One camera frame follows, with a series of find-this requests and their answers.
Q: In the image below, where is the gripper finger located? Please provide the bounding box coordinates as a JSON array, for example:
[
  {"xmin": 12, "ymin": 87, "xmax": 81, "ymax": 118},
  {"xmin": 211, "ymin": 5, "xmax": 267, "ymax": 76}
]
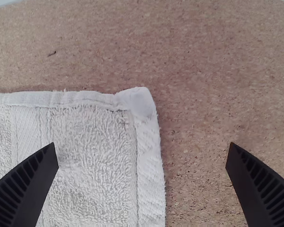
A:
[
  {"xmin": 0, "ymin": 142, "xmax": 60, "ymax": 227},
  {"xmin": 225, "ymin": 141, "xmax": 284, "ymax": 227}
]

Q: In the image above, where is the pale towel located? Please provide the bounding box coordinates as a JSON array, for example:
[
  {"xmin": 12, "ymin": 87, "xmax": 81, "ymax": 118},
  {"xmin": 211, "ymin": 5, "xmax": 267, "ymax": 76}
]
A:
[{"xmin": 0, "ymin": 86, "xmax": 167, "ymax": 227}]

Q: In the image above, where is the cork mat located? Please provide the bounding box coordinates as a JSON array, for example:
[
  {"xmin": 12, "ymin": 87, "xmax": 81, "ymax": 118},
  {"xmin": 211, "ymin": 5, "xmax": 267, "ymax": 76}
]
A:
[{"xmin": 0, "ymin": 0, "xmax": 284, "ymax": 227}]

